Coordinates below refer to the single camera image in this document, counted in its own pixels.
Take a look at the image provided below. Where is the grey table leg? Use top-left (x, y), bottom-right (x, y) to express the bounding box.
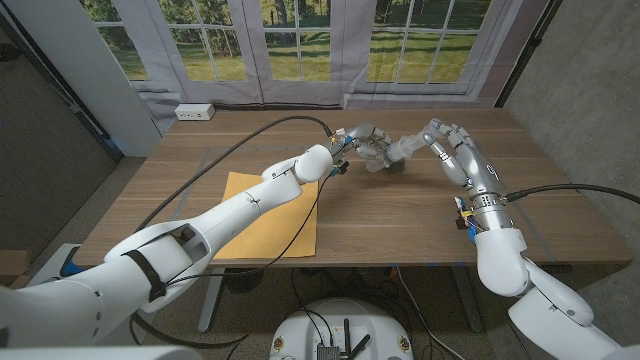
top-left (452, 265), bottom-right (484, 334)

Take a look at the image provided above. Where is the yellow manila envelope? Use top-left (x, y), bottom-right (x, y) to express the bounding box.
top-left (214, 171), bottom-right (320, 260)

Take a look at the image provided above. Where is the black round fan base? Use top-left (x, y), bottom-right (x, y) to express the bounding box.
top-left (223, 267), bottom-right (265, 294)

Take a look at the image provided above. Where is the clear plastic syringe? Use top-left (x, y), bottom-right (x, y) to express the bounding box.
top-left (364, 134), bottom-right (431, 174)

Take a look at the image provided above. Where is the black backdrop stand pole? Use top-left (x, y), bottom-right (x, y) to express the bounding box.
top-left (494, 0), bottom-right (564, 109)

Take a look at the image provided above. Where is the white upright panel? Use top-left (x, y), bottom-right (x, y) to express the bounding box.
top-left (4, 0), bottom-right (164, 158)

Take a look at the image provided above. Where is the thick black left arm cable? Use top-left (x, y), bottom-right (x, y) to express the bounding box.
top-left (128, 114), bottom-right (334, 350)

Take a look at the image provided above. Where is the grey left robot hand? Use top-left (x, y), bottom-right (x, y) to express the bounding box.
top-left (329, 123), bottom-right (401, 174)

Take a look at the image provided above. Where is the brown cardboard box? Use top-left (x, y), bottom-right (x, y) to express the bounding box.
top-left (0, 249), bottom-right (31, 289)

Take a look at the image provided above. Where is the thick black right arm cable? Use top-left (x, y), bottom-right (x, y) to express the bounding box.
top-left (503, 183), bottom-right (640, 205)

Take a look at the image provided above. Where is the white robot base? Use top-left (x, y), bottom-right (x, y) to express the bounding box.
top-left (269, 298), bottom-right (414, 360)

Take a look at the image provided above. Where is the white floor cable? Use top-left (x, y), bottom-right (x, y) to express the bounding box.
top-left (394, 266), bottom-right (466, 360)

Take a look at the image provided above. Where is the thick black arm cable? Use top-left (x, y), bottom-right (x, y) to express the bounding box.
top-left (128, 114), bottom-right (334, 350)
top-left (503, 183), bottom-right (640, 205)

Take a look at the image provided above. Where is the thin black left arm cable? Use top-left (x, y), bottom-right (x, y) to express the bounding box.
top-left (164, 174), bottom-right (331, 289)

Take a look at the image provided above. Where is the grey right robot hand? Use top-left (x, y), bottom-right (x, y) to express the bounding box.
top-left (422, 118), bottom-right (516, 235)

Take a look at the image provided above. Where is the slanted black antenna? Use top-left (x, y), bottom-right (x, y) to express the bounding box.
top-left (348, 333), bottom-right (372, 360)

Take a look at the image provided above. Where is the white table leg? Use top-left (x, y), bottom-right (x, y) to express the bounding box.
top-left (198, 269), bottom-right (226, 334)

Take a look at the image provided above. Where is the printed window backdrop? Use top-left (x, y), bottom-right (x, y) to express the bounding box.
top-left (79, 0), bottom-right (551, 121)

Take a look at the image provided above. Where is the white power strip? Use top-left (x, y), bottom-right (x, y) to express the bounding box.
top-left (174, 103), bottom-right (216, 122)

